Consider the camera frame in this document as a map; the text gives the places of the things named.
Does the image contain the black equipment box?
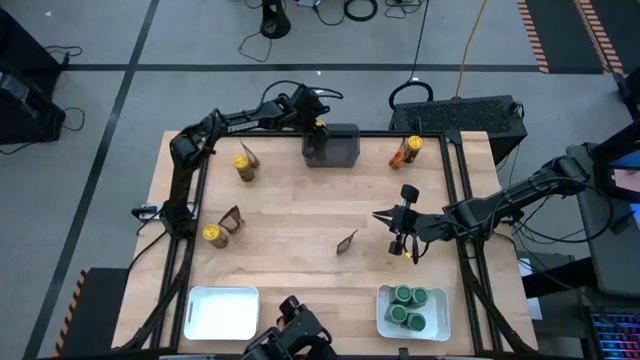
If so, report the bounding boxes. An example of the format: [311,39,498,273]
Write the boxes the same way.
[0,69,67,146]
[0,8,65,81]

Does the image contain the backlit computer keyboard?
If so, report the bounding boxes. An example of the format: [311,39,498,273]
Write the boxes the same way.
[589,311,640,360]

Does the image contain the brown taco seasoning pouch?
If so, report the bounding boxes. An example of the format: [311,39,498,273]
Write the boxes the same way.
[388,138,409,170]
[335,228,360,257]
[217,204,246,236]
[238,139,261,170]

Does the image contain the white plastic handled bin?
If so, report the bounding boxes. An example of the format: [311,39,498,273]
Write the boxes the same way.
[375,283,452,343]
[182,285,261,342]

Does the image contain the yellow-lidded crunchy onion jar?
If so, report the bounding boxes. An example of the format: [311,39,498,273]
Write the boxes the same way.
[232,154,256,183]
[201,223,230,250]
[402,134,425,165]
[312,118,328,151]

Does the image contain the black stand base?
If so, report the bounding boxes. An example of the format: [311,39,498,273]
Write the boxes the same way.
[258,0,292,41]

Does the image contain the black mesh computer case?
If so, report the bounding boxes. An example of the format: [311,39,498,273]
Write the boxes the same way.
[388,93,530,167]

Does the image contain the coiled black cable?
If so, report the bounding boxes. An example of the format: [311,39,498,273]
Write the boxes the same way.
[342,0,380,23]

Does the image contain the grey desk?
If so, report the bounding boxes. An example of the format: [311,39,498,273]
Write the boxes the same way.
[566,143,640,301]

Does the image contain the yellow hanging cable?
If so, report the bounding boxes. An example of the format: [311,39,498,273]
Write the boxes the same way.
[453,0,490,100]

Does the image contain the black striped-edge floor mat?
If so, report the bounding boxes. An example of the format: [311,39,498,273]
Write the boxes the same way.
[53,266,132,359]
[516,0,626,76]

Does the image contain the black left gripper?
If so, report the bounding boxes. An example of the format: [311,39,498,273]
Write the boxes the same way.
[292,83,332,158]

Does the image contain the black hanging cable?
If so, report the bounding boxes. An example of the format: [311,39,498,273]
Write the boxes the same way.
[408,0,432,85]

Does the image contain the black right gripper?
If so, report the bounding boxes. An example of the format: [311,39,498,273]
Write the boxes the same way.
[372,183,426,257]

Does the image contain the black aluminium table frame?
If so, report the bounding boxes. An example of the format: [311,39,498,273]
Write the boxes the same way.
[117,128,539,357]

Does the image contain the black cable loop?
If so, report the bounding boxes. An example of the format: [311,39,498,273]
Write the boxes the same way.
[387,79,435,113]

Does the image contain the dark grey plastic bin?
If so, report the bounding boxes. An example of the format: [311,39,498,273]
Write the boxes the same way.
[301,123,362,169]

